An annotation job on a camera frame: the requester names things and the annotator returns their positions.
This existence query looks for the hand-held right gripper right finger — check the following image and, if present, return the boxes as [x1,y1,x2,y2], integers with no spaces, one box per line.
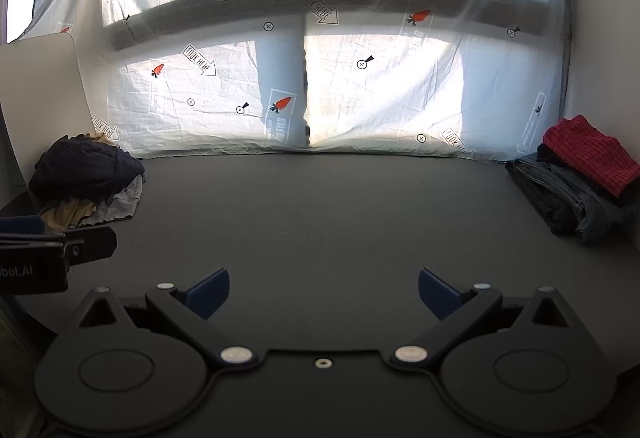
[389,268,586,370]

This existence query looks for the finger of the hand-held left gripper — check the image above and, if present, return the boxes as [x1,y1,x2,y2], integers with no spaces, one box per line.
[0,215,46,235]
[0,225,118,269]

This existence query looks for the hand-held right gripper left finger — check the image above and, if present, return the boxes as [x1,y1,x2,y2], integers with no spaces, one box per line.
[62,268,261,370]

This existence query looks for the navy fuzzy sweater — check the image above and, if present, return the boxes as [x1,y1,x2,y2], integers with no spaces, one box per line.
[29,135,146,204]

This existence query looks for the tan garment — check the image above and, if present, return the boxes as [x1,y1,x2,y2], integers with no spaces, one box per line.
[40,132,111,233]

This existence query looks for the light grey garment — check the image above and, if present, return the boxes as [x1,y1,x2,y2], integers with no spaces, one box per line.
[80,173,146,226]

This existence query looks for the white board panel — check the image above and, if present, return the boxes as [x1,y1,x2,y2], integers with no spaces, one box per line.
[0,33,93,214]

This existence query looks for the dark grey garment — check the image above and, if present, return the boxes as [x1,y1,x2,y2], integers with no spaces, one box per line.
[505,158,581,235]

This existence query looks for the blue jeans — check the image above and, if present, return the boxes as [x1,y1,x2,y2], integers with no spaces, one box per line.
[520,155,640,245]

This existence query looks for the black garment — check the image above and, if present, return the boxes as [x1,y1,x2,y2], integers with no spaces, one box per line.
[537,143,626,206]

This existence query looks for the red checked cloth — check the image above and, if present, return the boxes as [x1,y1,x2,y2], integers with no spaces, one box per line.
[542,115,633,196]

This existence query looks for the white printed curtain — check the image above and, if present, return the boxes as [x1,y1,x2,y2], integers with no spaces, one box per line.
[7,0,573,164]

